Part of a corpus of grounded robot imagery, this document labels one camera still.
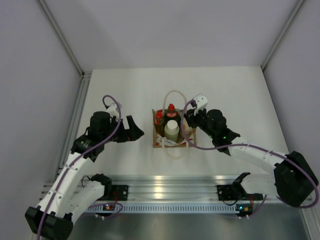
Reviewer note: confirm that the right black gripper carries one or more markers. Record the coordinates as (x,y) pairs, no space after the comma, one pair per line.
(191,118)

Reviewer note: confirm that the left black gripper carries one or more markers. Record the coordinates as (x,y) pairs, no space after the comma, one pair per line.
(127,135)

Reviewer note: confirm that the cream pump lotion bottle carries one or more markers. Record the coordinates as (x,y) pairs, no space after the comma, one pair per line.
(187,129)

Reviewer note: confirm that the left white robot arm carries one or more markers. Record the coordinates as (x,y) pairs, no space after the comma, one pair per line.
(56,214)

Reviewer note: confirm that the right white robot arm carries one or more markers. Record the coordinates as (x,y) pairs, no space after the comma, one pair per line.
(287,177)

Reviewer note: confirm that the brown canvas tote bag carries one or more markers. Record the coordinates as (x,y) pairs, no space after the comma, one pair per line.
(164,143)

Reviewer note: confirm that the small brown bottle red cap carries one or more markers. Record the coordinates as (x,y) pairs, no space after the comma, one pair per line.
(159,123)

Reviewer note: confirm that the green bottle white cap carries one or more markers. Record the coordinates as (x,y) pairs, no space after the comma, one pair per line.
(171,131)

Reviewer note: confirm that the dark bottle red cap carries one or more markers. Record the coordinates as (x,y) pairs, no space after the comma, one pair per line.
(171,114)

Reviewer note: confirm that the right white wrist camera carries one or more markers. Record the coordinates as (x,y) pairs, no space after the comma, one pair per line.
(199,103)

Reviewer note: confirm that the aluminium mounting rail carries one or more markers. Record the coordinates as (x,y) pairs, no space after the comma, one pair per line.
(172,189)

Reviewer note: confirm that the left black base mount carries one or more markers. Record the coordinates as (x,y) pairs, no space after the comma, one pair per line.
(119,193)

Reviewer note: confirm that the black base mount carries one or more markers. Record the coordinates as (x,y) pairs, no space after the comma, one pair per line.
(226,193)
(119,193)

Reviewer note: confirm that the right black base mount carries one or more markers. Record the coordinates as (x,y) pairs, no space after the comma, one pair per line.
(226,193)

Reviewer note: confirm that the left aluminium frame post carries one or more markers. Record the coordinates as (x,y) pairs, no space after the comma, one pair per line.
(60,35)

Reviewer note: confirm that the aluminium frame post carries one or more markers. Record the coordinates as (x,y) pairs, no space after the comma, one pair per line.
(284,29)
(60,35)

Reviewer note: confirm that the white slotted cable duct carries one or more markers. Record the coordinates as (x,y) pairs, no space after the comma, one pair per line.
(177,208)

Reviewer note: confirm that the right aluminium frame post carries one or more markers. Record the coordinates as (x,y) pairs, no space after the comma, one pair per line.
(284,29)

